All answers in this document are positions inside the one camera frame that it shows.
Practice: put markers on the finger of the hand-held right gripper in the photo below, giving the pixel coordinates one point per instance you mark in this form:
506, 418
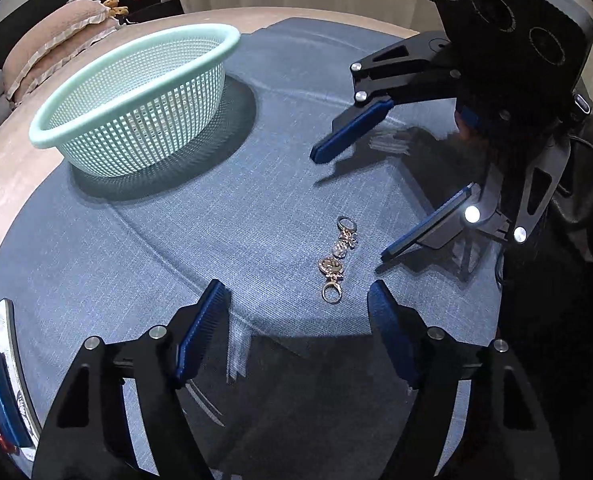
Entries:
356, 127
431, 225

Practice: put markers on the blue clamp device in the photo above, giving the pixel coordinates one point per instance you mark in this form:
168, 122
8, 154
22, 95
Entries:
1, 400

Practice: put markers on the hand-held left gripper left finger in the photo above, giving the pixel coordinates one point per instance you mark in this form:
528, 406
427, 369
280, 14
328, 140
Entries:
199, 337

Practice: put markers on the brown teddy bear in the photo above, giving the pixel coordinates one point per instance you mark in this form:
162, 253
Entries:
114, 9

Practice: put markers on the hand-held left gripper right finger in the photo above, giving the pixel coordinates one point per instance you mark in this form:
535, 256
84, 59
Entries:
394, 340

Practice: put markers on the blue grey cloth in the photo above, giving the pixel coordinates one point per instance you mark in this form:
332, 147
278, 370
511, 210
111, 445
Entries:
176, 240

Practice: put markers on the pink ruffled pillow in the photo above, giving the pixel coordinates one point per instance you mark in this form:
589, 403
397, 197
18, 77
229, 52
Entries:
51, 22
71, 62

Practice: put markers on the mint green plastic basket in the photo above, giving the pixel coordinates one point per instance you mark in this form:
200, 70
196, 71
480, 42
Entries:
126, 125

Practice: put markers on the black nightstand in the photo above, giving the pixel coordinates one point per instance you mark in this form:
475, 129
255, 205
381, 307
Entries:
156, 13

